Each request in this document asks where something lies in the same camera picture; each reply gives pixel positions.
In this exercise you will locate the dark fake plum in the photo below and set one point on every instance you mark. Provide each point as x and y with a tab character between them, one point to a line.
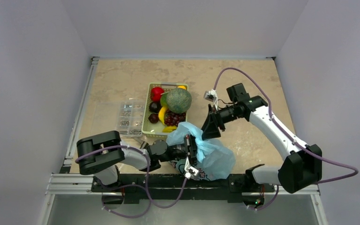
153	118
155	107

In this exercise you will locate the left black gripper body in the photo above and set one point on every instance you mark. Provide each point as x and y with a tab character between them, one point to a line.
175	154

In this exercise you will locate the dark metal crank handle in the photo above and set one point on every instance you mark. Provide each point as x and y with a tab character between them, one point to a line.
143	144

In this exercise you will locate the clear plastic screw box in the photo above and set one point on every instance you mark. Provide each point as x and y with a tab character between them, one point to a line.
126	117

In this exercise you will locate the light blue plastic bag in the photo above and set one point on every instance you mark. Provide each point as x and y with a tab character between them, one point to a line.
214	160

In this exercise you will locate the dark red fake grapes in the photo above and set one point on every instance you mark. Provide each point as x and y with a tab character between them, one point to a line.
173	119

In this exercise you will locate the pale green plastic basket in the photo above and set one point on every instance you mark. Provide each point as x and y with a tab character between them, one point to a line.
155	130

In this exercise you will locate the dark fake plum lower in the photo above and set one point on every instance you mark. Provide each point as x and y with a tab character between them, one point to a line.
153	118

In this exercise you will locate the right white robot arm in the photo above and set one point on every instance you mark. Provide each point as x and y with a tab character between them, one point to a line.
299	168

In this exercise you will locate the yellow fake starfruit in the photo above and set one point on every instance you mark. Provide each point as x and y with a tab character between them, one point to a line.
169	129

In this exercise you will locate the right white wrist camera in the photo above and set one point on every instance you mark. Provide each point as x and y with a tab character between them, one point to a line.
211	95

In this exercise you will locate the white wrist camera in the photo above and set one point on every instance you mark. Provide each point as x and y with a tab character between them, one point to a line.
190	172
211	95

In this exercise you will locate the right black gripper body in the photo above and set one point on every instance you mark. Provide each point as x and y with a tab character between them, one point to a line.
217	120

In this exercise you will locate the dark fake plum upper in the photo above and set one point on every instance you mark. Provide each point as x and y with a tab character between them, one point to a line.
155	107

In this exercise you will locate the yellow fake banana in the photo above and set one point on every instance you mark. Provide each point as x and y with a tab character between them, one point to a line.
161	114

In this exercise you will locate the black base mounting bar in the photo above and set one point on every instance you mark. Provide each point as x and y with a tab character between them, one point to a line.
235	189

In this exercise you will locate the red fake apple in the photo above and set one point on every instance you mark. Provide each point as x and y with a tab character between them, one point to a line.
156	94

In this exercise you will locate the green fake mango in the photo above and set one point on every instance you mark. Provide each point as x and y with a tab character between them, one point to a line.
163	100

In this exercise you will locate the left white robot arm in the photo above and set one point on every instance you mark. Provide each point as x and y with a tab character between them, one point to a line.
99	154

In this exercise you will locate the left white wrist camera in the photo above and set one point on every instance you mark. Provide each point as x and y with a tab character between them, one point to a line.
190	172

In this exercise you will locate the green netted fake melon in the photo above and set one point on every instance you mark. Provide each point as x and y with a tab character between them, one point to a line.
179	100

